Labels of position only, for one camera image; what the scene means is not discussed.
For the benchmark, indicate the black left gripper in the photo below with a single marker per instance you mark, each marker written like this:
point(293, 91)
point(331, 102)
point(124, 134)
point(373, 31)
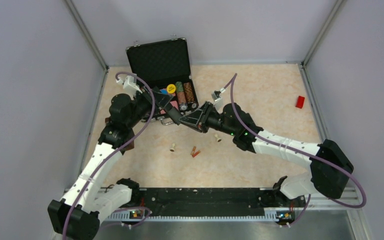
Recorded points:
point(161, 100)

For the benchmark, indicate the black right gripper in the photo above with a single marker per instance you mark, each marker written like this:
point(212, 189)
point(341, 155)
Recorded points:
point(198, 120)

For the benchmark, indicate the orange battery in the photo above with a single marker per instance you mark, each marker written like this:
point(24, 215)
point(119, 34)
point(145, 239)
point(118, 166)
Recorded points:
point(193, 151)

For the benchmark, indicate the black remote with buttons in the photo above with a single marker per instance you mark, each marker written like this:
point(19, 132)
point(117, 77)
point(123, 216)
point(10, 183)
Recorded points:
point(173, 113)

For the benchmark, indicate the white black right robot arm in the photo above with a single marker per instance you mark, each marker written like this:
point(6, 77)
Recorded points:
point(327, 167)

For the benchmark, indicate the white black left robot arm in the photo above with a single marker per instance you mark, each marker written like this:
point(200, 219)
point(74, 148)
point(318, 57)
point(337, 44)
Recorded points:
point(79, 213)

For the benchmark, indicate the yellow poker chip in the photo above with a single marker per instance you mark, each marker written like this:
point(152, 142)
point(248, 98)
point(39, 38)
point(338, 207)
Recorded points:
point(171, 88)

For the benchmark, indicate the cream chess pawn right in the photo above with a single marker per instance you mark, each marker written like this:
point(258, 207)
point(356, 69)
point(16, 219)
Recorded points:
point(218, 139)

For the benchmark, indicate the cream chess pawn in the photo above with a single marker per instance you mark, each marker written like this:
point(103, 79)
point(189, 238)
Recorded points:
point(173, 147)
point(218, 139)

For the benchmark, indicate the black poker chip case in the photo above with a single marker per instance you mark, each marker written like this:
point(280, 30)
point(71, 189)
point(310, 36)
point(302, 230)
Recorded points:
point(163, 63)

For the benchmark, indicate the cream chess pawn left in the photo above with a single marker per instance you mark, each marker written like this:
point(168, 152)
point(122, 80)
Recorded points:
point(173, 147)

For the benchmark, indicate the red toy brick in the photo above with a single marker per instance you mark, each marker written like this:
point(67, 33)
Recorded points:
point(300, 102)

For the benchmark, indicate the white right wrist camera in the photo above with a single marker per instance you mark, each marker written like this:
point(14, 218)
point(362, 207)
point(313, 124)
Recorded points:
point(216, 96)

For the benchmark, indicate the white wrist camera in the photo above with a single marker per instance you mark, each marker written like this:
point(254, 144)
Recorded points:
point(216, 96)
point(130, 86)

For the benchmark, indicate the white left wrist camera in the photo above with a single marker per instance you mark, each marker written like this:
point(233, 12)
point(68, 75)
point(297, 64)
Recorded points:
point(130, 86)

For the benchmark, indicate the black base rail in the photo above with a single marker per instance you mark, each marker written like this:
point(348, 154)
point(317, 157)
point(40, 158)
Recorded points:
point(209, 205)

